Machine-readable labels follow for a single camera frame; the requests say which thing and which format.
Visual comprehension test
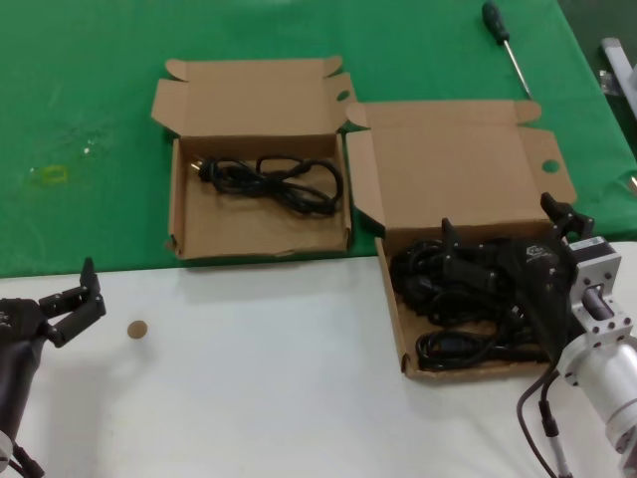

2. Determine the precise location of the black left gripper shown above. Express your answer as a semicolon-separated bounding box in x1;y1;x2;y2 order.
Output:
0;257;107;349

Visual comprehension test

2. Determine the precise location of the open brown cardboard box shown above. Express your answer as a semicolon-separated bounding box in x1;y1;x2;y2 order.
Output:
342;100;581;382
150;54;359;261

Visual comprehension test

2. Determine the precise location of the dark grey right arm cable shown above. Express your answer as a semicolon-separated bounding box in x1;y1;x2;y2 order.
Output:
515;368;561;478

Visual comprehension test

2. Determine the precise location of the yellow tape square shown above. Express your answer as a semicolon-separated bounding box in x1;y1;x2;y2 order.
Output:
39;165;71;186

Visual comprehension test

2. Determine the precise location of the white bar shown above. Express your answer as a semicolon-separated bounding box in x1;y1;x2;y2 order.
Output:
601;37;637;117

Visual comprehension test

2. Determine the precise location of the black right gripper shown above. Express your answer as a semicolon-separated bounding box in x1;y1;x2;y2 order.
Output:
440;191;596;362

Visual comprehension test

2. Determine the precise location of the thin cable with black connector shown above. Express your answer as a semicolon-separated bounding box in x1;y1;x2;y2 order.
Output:
538;383;573;478

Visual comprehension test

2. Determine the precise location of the black power cable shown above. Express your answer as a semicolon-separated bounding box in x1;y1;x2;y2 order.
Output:
390;238;544;331
415;330;549;372
187;156;345;218

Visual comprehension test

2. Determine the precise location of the green handled screwdriver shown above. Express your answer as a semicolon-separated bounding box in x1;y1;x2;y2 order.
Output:
481;0;532;99

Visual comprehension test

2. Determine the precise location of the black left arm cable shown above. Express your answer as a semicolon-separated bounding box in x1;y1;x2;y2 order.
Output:
0;440;45;478

